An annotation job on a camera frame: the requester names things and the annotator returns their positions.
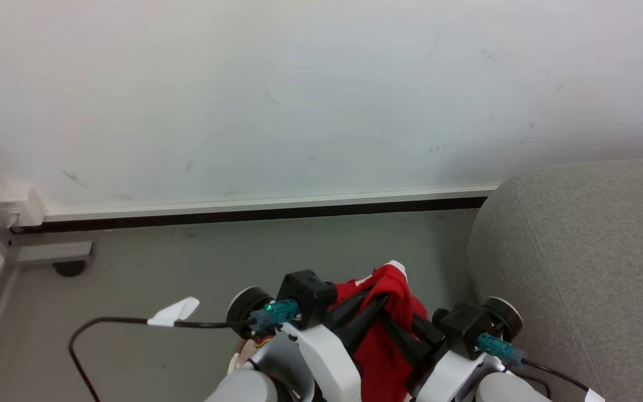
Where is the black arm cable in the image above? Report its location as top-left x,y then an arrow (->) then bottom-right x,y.
477,333 -> 591,393
68,299 -> 301,402

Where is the grey fabric sofa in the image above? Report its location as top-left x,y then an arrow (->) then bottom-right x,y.
466,157 -> 643,402

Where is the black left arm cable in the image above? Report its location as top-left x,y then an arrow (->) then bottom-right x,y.
68,299 -> 301,402

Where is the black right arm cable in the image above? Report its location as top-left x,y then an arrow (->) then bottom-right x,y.
477,333 -> 591,393

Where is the red clothing item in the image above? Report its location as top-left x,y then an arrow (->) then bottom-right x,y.
333,260 -> 429,402

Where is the black caster wheel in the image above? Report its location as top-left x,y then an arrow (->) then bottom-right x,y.
52,260 -> 87,278

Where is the white wall socket box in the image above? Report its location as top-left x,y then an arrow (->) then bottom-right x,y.
0,182 -> 47,229

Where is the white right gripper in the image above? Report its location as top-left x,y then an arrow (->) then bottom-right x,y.
378,308 -> 487,402

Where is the white and black baseboard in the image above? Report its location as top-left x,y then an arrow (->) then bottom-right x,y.
10,185 -> 502,234

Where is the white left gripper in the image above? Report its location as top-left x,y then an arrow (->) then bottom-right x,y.
280,286 -> 390,402

